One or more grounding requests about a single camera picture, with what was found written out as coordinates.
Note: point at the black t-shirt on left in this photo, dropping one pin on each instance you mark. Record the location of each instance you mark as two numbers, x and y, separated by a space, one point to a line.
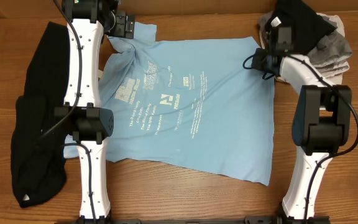
37 164

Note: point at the beige folded garment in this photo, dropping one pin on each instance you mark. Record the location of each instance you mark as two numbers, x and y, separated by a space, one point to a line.
331 53

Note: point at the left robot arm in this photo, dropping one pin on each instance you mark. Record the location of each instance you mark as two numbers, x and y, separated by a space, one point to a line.
87 122

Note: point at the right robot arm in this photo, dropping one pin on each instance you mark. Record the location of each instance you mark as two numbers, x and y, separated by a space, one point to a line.
320 124

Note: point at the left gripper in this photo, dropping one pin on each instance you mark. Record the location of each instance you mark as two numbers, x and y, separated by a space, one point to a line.
120 30

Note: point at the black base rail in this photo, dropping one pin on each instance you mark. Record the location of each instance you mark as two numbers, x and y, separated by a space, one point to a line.
191 221

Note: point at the light blue printed t-shirt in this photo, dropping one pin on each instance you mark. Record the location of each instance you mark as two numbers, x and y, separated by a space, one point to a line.
189 103

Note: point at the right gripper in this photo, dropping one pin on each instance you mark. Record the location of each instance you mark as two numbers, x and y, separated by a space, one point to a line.
256 63

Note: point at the grey folded garment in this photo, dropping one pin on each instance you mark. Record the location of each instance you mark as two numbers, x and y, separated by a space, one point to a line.
294 28

